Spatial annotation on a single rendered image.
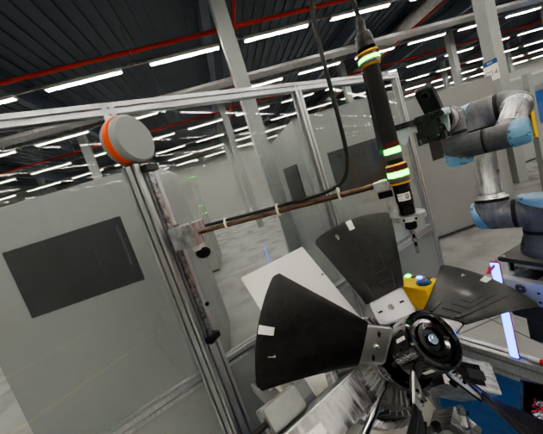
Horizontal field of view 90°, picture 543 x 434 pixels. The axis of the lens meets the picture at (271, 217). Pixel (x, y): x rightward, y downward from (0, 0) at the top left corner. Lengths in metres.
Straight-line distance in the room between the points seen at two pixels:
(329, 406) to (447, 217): 4.31
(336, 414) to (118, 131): 0.92
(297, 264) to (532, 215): 0.91
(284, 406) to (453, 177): 4.46
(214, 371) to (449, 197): 4.30
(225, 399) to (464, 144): 1.15
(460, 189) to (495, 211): 3.55
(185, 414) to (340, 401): 0.72
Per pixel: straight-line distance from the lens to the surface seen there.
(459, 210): 4.98
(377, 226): 0.82
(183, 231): 0.87
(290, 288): 0.59
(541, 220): 1.42
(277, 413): 0.72
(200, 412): 1.32
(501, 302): 0.90
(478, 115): 1.42
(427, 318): 0.71
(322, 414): 0.72
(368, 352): 0.69
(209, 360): 1.06
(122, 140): 0.94
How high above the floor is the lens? 1.63
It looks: 7 degrees down
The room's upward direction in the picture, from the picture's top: 18 degrees counter-clockwise
